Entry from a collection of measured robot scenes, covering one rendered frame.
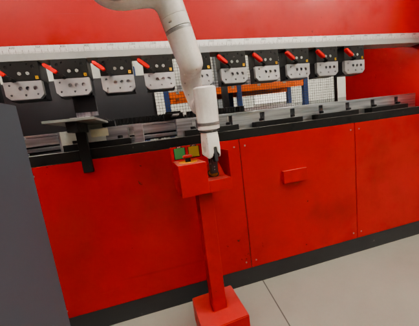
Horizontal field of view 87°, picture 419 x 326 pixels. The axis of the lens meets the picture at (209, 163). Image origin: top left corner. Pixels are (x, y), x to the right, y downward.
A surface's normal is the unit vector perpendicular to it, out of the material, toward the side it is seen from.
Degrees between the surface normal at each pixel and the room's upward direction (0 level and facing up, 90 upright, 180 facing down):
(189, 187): 90
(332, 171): 90
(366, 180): 90
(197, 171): 90
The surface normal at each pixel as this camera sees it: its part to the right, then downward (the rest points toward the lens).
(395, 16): 0.24, 0.11
